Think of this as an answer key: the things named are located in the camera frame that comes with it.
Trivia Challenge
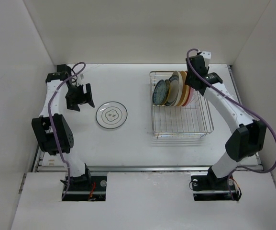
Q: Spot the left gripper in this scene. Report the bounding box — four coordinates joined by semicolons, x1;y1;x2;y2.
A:
66;83;94;111

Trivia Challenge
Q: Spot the orange plate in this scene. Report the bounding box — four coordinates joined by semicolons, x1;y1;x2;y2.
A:
180;71;190;106

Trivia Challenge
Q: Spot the yellow patterned plate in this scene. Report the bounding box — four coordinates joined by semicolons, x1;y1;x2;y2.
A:
163;79;171;105

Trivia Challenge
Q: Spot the green rim white plate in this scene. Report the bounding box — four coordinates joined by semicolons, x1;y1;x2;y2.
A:
165;71;180;106

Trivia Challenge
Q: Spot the white plate dark rim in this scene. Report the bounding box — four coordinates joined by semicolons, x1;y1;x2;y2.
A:
95;101;128;130

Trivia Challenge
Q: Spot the blue green patterned plate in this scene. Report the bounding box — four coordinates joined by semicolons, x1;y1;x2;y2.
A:
152;80;166;106

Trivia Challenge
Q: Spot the pink plate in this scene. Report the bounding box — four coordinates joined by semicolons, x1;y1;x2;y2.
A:
185;87;194;106

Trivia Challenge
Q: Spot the cream plate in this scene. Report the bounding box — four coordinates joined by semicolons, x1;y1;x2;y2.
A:
172;71;183;107

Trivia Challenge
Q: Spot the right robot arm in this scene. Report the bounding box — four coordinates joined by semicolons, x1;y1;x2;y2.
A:
185;55;266;189

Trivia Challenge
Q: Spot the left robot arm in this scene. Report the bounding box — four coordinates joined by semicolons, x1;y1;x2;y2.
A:
32;62;95;190

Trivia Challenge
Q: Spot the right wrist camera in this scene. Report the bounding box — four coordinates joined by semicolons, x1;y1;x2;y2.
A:
197;50;211;67

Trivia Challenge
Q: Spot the wire dish rack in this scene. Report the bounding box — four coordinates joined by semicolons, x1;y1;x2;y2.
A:
149;70;214;138

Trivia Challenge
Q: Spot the front aluminium rail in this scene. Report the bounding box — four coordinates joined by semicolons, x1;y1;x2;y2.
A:
36;164;265;173

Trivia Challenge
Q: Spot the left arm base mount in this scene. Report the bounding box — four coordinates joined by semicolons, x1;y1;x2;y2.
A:
61;175;107;202

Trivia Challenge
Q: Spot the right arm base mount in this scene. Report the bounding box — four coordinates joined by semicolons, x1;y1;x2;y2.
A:
189;174;242;201

